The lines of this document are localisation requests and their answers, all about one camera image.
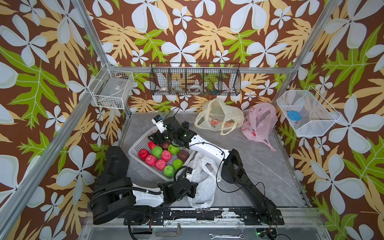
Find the white wire basket right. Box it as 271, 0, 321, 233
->
277, 87, 341, 138

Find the black tool case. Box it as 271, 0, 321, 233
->
94, 146, 130, 193

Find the pink apple-print plastic bag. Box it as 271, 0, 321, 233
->
241, 103, 278, 152

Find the white plastic bag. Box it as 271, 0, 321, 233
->
188, 153, 222, 209

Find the green apple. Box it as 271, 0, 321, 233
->
173, 159, 184, 171
152, 146, 163, 159
163, 165, 175, 178
168, 145, 180, 155

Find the silver wrench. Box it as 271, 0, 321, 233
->
209, 233, 245, 240

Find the blue object in basket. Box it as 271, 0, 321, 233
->
287, 111, 302, 122

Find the aluminium frame post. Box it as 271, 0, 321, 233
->
266, 0, 343, 116

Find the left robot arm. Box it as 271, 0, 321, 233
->
88, 173, 199, 225

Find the yellow orange-print plastic bag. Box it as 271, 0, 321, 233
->
194, 98, 245, 136

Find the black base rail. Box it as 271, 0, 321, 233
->
124, 206, 285, 226

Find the white wire basket left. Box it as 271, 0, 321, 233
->
89, 66, 135, 110

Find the white perforated plastic basket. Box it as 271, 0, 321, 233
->
129, 127, 196, 181

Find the white wire basket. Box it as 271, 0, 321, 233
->
89, 66, 135, 110
277, 87, 341, 138

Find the black wire wall basket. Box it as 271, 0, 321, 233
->
149, 62, 242, 96

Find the small black connector with wires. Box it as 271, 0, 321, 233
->
182, 121, 190, 129

